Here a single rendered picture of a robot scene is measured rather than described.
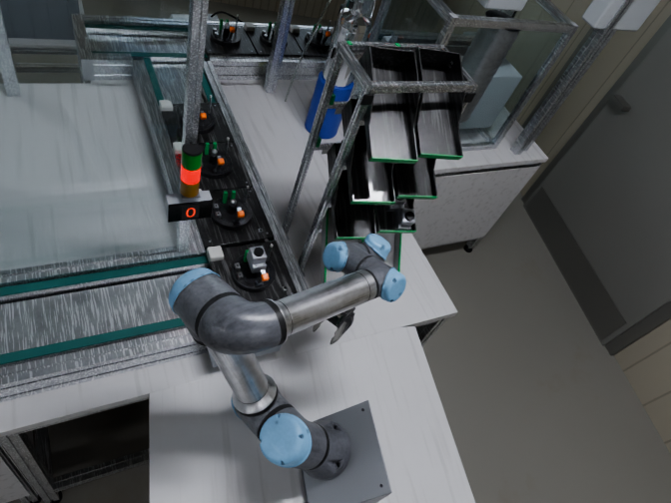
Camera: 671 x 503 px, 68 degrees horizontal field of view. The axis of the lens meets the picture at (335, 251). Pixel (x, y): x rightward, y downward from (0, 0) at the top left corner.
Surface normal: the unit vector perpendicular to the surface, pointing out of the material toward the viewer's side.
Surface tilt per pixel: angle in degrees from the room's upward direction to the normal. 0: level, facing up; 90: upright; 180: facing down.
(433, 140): 25
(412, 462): 0
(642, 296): 90
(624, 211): 90
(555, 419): 0
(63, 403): 0
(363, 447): 45
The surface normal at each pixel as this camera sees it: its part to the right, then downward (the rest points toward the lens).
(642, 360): -0.94, 0.00
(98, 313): 0.27, -0.60
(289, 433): -0.38, -0.36
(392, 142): 0.34, -0.21
